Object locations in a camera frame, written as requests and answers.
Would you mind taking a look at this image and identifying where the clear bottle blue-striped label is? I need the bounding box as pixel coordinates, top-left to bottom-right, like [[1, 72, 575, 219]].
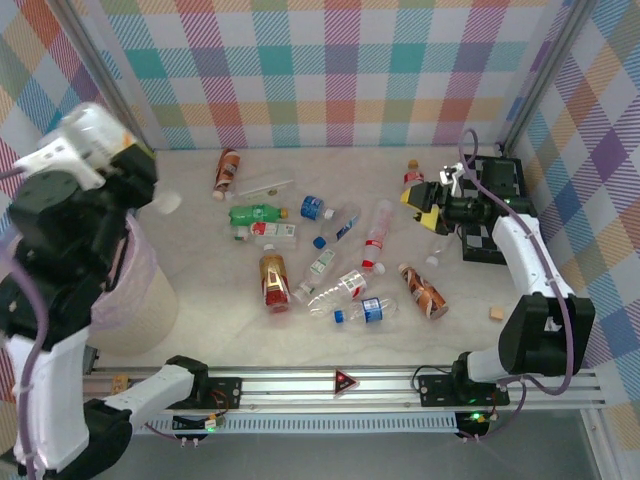
[[313, 201, 362, 250]]

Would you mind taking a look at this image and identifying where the green plastic bottle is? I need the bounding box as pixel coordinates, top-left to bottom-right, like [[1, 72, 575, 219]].
[[228, 202, 290, 225]]

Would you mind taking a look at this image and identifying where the clear bottle blue label cap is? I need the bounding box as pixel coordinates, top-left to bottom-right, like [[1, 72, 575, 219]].
[[333, 297, 400, 326]]

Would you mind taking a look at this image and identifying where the clear bottle orange label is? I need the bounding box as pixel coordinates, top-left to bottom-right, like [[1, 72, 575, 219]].
[[58, 102, 182, 216]]

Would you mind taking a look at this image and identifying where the white round waste bin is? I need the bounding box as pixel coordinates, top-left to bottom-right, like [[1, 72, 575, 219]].
[[84, 209, 180, 357]]

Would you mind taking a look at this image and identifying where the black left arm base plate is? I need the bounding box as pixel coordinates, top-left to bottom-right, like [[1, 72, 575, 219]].
[[198, 375, 245, 410]]

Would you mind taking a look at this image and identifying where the crushed clear bottle red-green label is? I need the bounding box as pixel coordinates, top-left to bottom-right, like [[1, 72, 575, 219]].
[[307, 263, 387, 319]]

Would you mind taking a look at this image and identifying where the red triangle warning sign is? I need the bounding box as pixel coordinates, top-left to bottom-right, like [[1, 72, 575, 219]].
[[333, 368, 360, 399]]

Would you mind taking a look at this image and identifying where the clear bottle red label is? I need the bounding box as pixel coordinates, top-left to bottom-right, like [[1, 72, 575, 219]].
[[360, 198, 394, 271]]

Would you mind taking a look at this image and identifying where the small clear bottle white cap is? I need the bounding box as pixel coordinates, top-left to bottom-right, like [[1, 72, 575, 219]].
[[424, 238, 454, 267]]

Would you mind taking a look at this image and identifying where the purple plastic bin liner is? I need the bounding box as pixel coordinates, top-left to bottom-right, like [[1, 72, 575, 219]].
[[93, 212, 161, 330]]

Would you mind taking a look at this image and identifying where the small circuit board green LED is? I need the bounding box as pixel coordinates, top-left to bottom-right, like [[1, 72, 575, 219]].
[[172, 413, 225, 434], [454, 409, 491, 439]]

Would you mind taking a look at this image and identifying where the red gold tea bottle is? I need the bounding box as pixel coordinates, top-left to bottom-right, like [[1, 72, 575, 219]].
[[258, 243, 292, 315]]

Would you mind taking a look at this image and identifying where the black white checkerboard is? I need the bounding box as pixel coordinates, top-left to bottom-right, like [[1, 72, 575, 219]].
[[459, 154, 526, 264]]

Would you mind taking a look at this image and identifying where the slotted white cable duct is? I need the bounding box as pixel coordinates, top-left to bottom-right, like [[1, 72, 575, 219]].
[[144, 412, 460, 435]]

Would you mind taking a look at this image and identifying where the aluminium frame post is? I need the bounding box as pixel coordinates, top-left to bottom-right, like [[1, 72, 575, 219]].
[[59, 0, 156, 164], [502, 0, 589, 156]]

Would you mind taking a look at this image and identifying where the brown swirl coffee bottle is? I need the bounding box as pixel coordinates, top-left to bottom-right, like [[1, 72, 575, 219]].
[[397, 263, 450, 320]]

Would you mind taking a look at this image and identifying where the small clear bottle green label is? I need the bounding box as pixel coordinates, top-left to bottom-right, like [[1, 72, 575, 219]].
[[292, 248, 337, 305]]

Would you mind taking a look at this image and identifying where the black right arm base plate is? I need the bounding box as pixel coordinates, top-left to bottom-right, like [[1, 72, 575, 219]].
[[416, 372, 512, 409]]

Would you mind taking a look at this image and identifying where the red label bottle gold cap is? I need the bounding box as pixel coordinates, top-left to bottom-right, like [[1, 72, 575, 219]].
[[402, 158, 426, 194]]

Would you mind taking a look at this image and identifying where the aluminium mounting rail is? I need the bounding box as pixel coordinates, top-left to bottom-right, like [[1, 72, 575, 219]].
[[82, 363, 604, 414]]

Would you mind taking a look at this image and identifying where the brown label drink bottle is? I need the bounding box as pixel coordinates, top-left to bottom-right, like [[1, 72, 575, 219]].
[[212, 147, 244, 202]]

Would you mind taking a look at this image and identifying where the small bottle blue label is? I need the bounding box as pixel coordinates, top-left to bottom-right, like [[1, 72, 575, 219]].
[[299, 195, 336, 221]]

